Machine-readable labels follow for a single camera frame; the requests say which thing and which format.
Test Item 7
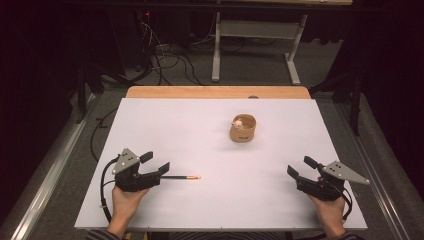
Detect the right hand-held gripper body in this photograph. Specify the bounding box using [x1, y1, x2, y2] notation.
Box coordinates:
[295, 160, 371, 202]

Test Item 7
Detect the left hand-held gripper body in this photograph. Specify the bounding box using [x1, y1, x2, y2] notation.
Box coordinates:
[111, 147, 162, 193]

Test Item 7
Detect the black pencil with gold end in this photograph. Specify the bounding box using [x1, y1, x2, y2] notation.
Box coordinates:
[161, 175, 202, 181]

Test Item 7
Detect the round wooden pen holder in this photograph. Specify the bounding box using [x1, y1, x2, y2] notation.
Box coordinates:
[228, 113, 258, 144]

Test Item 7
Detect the person's left hand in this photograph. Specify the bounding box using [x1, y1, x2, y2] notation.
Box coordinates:
[111, 185, 151, 228]

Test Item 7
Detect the person's right hand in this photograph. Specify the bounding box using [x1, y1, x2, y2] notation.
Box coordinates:
[306, 192, 347, 230]

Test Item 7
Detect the white board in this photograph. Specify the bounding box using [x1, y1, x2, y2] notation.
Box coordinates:
[73, 97, 369, 232]

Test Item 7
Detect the black metal stand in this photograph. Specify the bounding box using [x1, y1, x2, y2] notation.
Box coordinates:
[309, 70, 365, 137]
[73, 61, 105, 125]

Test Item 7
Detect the wooden table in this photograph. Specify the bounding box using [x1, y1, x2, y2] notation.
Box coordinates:
[125, 85, 312, 100]

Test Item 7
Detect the right hand-held gripper cable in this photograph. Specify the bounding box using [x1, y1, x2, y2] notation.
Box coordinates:
[333, 181, 354, 222]

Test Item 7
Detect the hand-held gripper cable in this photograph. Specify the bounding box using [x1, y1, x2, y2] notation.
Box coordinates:
[333, 181, 354, 222]
[99, 154, 122, 224]

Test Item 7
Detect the left hand-held gripper cable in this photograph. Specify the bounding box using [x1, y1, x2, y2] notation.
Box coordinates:
[99, 154, 122, 224]

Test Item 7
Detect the aluminium floor rail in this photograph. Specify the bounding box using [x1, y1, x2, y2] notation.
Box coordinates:
[335, 101, 413, 240]
[9, 92, 98, 240]

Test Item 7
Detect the thin black floor cable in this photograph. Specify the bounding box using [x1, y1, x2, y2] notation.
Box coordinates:
[89, 105, 120, 163]

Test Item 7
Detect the tangle of floor cables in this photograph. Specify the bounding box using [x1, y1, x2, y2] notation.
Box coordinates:
[132, 18, 215, 87]

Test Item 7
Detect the desk with white metal frame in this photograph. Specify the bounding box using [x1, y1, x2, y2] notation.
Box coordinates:
[211, 0, 354, 86]

